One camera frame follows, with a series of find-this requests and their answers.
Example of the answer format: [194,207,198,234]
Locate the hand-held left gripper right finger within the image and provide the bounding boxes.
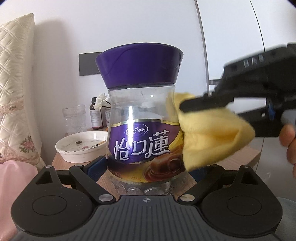
[178,164,260,205]

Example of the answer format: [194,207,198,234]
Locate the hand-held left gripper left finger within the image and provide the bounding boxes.
[34,156,115,205]

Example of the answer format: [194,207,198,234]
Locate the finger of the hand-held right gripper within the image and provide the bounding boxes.
[179,92,234,113]

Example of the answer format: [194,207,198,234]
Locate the yellow cloth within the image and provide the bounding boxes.
[172,92,256,172]

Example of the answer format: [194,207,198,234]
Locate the clear jar with purple lid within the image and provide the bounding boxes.
[95,45,186,197]

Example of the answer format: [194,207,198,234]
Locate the person's right hand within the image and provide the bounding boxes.
[278,123,296,165]

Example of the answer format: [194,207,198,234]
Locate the white ceramic dish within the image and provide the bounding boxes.
[55,130,109,163]

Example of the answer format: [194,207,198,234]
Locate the wooden nightstand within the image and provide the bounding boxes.
[51,126,262,189]

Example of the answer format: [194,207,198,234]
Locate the pile of coins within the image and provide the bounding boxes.
[110,178,172,197]

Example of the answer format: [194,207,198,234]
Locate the brown glass bottle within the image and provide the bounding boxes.
[89,97,104,130]

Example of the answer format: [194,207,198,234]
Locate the clear glass tumbler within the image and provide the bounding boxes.
[62,104,87,135]

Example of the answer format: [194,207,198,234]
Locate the small white bottle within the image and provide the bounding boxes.
[104,98,112,127]

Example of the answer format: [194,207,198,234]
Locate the white wardrobe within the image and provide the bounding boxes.
[194,0,296,98]

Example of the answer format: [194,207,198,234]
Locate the white flower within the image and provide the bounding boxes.
[95,93,109,110]

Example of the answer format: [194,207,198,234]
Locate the pink bed sheet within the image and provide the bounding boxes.
[0,161,39,241]

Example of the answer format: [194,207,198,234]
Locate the grey clothing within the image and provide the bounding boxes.
[276,197,296,233]

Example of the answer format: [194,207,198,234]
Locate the cream quilted headboard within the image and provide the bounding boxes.
[0,13,47,168]

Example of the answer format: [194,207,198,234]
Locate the grey wall socket panel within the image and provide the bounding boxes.
[79,52,102,77]

